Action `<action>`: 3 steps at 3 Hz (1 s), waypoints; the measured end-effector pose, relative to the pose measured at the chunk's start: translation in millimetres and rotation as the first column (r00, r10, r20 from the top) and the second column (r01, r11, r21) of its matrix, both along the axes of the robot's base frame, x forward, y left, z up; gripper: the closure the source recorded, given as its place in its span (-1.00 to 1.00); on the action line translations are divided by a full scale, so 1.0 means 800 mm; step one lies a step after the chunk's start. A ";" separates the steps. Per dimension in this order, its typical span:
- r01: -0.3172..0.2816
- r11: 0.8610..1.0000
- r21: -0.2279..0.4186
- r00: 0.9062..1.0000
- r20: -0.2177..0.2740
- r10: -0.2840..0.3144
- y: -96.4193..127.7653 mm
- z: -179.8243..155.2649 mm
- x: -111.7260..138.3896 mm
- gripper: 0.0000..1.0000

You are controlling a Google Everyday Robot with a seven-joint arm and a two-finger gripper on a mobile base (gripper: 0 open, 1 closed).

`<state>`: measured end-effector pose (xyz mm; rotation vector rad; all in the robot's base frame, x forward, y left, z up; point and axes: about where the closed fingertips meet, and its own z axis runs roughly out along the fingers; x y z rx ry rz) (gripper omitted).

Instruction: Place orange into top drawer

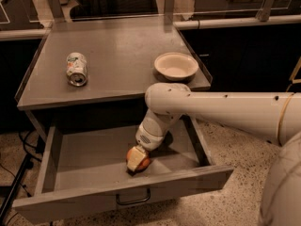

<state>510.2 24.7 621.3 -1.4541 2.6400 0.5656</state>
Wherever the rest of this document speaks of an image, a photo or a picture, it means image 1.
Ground crushed soda can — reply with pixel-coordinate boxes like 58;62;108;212
66;53;87;87

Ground grey cabinet counter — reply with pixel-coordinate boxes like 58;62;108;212
14;14;213;139

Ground white horizontal rail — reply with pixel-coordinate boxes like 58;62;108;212
173;15;301;30

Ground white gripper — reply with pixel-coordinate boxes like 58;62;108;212
126;122;166;173

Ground black drawer handle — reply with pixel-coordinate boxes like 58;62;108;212
116;188;151;206

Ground open grey top drawer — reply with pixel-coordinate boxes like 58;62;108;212
12;117;233;224

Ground black floor cables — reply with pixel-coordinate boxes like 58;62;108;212
0;130;45;200

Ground white bowl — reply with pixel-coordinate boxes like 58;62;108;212
154;52;198;81

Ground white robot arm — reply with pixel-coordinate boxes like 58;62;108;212
126;83;301;226

